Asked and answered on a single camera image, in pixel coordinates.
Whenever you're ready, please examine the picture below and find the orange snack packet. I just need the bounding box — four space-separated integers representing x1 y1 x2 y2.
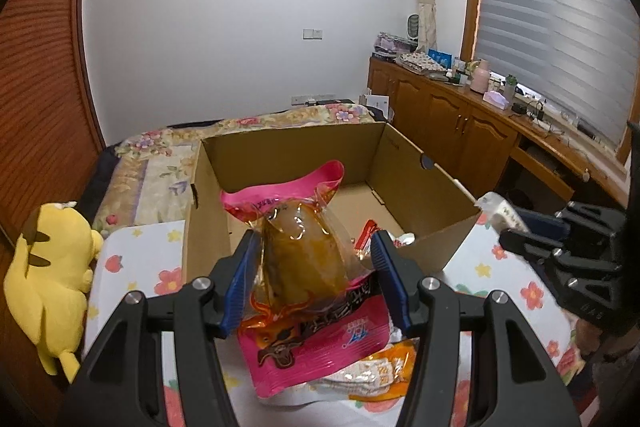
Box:
300 339 418 405

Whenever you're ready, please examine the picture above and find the folded patterned cloth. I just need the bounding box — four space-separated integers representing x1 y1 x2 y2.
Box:
397 52 448 80

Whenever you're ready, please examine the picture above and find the pink meat snack packet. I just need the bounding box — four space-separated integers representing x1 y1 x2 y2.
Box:
221 159 396 400

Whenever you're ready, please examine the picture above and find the purple tissue box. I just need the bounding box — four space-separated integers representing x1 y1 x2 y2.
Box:
482 90 511 110

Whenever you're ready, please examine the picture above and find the wooden cabinet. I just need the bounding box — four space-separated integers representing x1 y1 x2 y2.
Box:
367 54 631 208

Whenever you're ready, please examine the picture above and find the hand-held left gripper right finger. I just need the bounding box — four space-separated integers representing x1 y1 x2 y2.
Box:
370 229 583 427

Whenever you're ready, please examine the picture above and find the wooden slatted wardrobe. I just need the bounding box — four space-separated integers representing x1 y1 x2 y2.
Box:
0 0 108 258

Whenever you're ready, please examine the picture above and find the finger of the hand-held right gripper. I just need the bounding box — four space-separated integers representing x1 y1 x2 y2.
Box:
515 207 573 235
497 227 563 270

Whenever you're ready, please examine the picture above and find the person's right hand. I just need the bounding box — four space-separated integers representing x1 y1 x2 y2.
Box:
572 314 623 364

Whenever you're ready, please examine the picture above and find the white power strip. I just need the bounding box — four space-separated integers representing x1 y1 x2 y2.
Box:
525 112 571 142

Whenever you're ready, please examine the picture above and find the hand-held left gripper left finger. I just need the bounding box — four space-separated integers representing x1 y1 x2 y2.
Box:
67 229 261 427

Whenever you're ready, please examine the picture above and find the yellow plush toy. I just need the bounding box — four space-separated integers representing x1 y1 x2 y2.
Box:
4 202 106 383

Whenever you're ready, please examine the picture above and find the pink thermos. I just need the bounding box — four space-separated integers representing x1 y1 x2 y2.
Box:
471 59 491 95

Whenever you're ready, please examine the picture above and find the brown cardboard box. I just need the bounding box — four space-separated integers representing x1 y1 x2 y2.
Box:
182 122 483 427

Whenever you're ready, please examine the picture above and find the white paper bag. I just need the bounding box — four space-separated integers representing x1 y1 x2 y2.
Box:
359 93 391 118

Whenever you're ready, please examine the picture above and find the floral quilt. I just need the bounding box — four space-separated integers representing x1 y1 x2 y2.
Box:
92 102 376 238

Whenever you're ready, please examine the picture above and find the strawberry print blanket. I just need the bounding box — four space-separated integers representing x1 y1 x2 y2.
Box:
82 192 591 427

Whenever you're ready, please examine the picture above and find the grey window blind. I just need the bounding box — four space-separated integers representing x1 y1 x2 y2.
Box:
472 0 640 148

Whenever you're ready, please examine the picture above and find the white wall socket strip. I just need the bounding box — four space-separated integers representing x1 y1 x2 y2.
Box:
291 94 337 106

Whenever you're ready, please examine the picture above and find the red white snack packet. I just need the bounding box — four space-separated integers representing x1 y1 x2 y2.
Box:
352 219 381 254

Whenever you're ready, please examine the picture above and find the purple patterned bag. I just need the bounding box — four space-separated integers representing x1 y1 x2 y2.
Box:
375 32 418 58

